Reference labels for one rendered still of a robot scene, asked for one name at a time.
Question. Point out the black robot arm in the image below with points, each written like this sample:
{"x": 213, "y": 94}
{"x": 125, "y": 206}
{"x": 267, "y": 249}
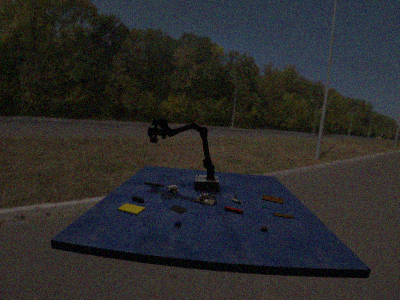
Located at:
{"x": 166, "y": 130}

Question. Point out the yellow flat rectangular plate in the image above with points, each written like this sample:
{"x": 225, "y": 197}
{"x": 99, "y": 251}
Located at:
{"x": 131, "y": 208}

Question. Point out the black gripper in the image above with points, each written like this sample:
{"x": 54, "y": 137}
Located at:
{"x": 154, "y": 139}

